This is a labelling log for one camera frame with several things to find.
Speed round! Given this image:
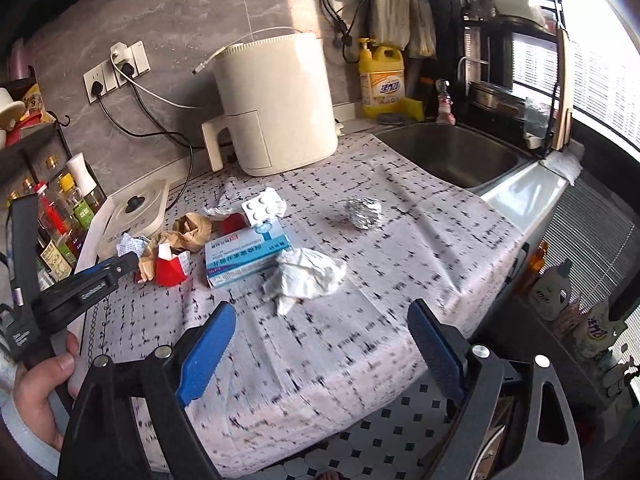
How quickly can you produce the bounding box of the white capped spray bottle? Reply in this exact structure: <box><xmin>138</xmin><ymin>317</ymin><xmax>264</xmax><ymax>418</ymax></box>
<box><xmin>66</xmin><ymin>152</ymin><xmax>103</xmax><ymax>211</ymax></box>

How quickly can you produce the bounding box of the white lid with black knob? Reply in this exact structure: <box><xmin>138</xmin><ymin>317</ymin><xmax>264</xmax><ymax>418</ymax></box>
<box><xmin>95</xmin><ymin>178</ymin><xmax>171</xmax><ymax>261</ymax></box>

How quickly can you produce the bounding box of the white detergent jug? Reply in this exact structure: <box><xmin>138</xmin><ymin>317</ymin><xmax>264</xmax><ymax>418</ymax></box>
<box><xmin>530</xmin><ymin>260</ymin><xmax>573</xmax><ymax>321</ymax></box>

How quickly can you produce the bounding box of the white air fryer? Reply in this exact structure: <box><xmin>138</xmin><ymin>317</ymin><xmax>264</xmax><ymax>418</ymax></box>
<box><xmin>201</xmin><ymin>31</ymin><xmax>341</xmax><ymax>177</ymax></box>

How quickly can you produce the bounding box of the white cup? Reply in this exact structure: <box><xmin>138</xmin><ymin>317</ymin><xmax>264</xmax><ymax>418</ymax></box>
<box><xmin>0</xmin><ymin>87</ymin><xmax>26</xmax><ymax>131</ymax></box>

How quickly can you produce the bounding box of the row of condiment bottles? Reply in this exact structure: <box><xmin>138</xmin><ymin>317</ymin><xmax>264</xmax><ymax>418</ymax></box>
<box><xmin>5</xmin><ymin>160</ymin><xmax>108</xmax><ymax>281</ymax></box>

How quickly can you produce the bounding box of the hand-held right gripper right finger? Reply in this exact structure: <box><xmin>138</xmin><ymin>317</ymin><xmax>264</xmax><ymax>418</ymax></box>
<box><xmin>406</xmin><ymin>299</ymin><xmax>586</xmax><ymax>480</ymax></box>

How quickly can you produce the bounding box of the crumpled tan paper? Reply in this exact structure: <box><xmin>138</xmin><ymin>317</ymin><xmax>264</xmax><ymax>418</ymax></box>
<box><xmin>137</xmin><ymin>230</ymin><xmax>173</xmax><ymax>283</ymax></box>

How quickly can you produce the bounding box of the black storage shelf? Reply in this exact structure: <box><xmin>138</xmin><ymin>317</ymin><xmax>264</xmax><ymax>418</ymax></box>
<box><xmin>0</xmin><ymin>120</ymin><xmax>71</xmax><ymax>201</ymax></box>

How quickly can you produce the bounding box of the window with blind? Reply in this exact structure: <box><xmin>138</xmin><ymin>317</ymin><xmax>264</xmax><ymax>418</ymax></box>
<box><xmin>510</xmin><ymin>30</ymin><xmax>640</xmax><ymax>141</ymax></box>

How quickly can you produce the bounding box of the black plug with cable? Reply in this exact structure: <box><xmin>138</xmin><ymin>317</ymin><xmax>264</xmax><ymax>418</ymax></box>
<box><xmin>89</xmin><ymin>80</ymin><xmax>196</xmax><ymax>211</ymax></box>

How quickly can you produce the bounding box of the hanging plastic bag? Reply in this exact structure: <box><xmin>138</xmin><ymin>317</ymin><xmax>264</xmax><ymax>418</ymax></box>
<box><xmin>407</xmin><ymin>0</ymin><xmax>438</xmax><ymax>58</ymax></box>
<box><xmin>367</xmin><ymin>0</ymin><xmax>413</xmax><ymax>51</ymax></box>

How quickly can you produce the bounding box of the white pill blister pack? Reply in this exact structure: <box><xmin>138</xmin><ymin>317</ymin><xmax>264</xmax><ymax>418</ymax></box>
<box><xmin>241</xmin><ymin>187</ymin><xmax>287</xmax><ymax>226</ymax></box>

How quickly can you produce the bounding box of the yellow sponge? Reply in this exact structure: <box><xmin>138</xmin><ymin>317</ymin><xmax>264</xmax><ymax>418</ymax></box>
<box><xmin>397</xmin><ymin>96</ymin><xmax>426</xmax><ymax>122</ymax></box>

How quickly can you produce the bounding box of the white charging cable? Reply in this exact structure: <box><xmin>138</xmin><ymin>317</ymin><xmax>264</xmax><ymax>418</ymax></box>
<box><xmin>111</xmin><ymin>26</ymin><xmax>301</xmax><ymax>110</ymax></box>

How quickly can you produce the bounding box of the white tissue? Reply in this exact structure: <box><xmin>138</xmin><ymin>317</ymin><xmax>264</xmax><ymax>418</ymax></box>
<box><xmin>262</xmin><ymin>247</ymin><xmax>347</xmax><ymax>316</ymax></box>

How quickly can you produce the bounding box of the red white torn carton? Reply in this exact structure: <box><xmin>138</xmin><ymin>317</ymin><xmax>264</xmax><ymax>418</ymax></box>
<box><xmin>150</xmin><ymin>242</ymin><xmax>192</xmax><ymax>287</ymax></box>

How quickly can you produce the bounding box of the yellow detergent bottle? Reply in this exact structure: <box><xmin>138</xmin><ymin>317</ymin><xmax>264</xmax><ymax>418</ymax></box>
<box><xmin>357</xmin><ymin>37</ymin><xmax>406</xmax><ymax>120</ymax></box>

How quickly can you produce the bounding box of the white bowl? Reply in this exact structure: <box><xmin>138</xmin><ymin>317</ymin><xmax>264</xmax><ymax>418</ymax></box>
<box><xmin>489</xmin><ymin>0</ymin><xmax>548</xmax><ymax>28</ymax></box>

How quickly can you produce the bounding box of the steel sink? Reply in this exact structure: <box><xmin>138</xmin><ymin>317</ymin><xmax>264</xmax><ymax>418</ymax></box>
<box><xmin>372</xmin><ymin>121</ymin><xmax>536</xmax><ymax>192</ymax></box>

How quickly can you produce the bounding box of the small pink spray bottle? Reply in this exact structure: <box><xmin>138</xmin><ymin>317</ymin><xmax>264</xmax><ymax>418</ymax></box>
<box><xmin>435</xmin><ymin>79</ymin><xmax>457</xmax><ymax>126</ymax></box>

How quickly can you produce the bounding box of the red bowl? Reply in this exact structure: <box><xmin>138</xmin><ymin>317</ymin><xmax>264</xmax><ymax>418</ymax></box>
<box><xmin>5</xmin><ymin>110</ymin><xmax>46</xmax><ymax>146</ymax></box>

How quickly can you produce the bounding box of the colourful refill pouch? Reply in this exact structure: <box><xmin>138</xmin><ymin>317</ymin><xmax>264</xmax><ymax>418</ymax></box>
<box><xmin>570</xmin><ymin>300</ymin><xmax>626</xmax><ymax>361</ymax></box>

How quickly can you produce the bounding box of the wall socket panel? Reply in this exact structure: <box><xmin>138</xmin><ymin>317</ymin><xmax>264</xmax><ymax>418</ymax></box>
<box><xmin>82</xmin><ymin>40</ymin><xmax>151</xmax><ymax>105</ymax></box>

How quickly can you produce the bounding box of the blue white medicine box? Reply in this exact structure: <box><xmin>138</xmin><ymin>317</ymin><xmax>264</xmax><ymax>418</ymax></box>
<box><xmin>204</xmin><ymin>227</ymin><xmax>293</xmax><ymax>289</ymax></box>

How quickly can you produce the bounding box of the orange bottle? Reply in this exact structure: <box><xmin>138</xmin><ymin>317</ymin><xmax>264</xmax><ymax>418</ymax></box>
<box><xmin>520</xmin><ymin>240</ymin><xmax>551</xmax><ymax>296</ymax></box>

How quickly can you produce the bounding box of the black dish rack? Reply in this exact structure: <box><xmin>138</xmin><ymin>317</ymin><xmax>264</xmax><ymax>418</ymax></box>
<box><xmin>457</xmin><ymin>0</ymin><xmax>576</xmax><ymax>153</ymax></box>

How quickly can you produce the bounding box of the black white patterned cloth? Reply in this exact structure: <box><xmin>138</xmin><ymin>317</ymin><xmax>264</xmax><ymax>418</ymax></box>
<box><xmin>82</xmin><ymin>132</ymin><xmax>526</xmax><ymax>478</ymax></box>

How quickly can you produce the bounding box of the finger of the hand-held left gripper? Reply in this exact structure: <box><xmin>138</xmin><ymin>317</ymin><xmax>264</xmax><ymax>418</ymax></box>
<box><xmin>10</xmin><ymin>192</ymin><xmax>42</xmax><ymax>312</ymax></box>
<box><xmin>34</xmin><ymin>252</ymin><xmax>139</xmax><ymax>332</ymax></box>

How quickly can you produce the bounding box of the white rag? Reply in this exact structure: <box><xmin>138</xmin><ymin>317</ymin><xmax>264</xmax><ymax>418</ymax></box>
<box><xmin>542</xmin><ymin>152</ymin><xmax>583</xmax><ymax>181</ymax></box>

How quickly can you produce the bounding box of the black hanging cable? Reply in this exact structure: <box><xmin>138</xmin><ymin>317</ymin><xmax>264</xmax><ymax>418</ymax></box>
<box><xmin>320</xmin><ymin>0</ymin><xmax>373</xmax><ymax>63</ymax></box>

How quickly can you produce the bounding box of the clear plastic bag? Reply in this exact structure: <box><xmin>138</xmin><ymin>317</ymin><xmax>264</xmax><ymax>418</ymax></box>
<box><xmin>522</xmin><ymin>97</ymin><xmax>553</xmax><ymax>141</ymax></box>

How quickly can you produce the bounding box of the wooden cutting board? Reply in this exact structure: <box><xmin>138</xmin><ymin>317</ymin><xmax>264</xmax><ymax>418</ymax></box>
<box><xmin>552</xmin><ymin>30</ymin><xmax>574</xmax><ymax>153</ymax></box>

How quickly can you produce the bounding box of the person's left hand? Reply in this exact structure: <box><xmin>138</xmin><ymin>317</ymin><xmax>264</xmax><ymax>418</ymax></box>
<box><xmin>13</xmin><ymin>332</ymin><xmax>81</xmax><ymax>454</ymax></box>

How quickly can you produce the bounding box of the crumpled white printed wrapper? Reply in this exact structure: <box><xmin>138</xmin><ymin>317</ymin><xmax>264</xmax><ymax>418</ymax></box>
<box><xmin>116</xmin><ymin>232</ymin><xmax>151</xmax><ymax>261</ymax></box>

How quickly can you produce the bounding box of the foil ball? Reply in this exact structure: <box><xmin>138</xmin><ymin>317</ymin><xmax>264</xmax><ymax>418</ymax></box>
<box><xmin>346</xmin><ymin>197</ymin><xmax>384</xmax><ymax>231</ymax></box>

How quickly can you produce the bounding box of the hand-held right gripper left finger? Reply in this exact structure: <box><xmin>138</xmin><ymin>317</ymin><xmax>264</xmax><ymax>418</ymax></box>
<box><xmin>57</xmin><ymin>302</ymin><xmax>238</xmax><ymax>480</ymax></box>

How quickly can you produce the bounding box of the yellow snack bag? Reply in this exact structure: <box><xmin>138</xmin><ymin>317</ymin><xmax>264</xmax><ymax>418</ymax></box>
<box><xmin>22</xmin><ymin>82</ymin><xmax>51</xmax><ymax>121</ymax></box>

